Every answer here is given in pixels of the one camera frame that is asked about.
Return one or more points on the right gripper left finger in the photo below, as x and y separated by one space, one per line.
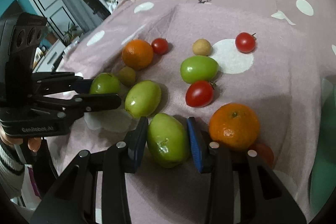
72 198

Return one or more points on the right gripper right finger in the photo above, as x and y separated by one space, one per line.
263 197

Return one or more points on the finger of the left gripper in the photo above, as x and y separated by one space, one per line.
79 104
47 83

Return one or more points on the large orange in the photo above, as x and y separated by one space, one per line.
234 125

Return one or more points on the small olive green fruit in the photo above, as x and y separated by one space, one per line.
127 76

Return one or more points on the large red tomato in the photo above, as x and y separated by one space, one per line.
199 94

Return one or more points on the green oval fruit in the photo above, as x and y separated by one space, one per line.
196 68

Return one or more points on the striped left sleeve forearm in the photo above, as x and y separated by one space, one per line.
12 171

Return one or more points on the person's left hand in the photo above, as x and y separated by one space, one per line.
33 144

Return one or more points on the white tv cabinet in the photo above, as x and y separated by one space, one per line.
51 60

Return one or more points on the potted plant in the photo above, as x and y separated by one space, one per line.
71 33

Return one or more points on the green plastic bowl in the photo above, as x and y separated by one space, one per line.
322 181

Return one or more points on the small red tomato left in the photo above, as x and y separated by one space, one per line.
160 46

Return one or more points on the small red tomato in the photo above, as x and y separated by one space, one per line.
245 42
160 46

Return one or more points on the small red tomato right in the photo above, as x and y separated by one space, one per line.
245 42

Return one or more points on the small beige round fruit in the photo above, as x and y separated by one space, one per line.
202 47

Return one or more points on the pink polka dot cloth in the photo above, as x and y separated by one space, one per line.
281 80

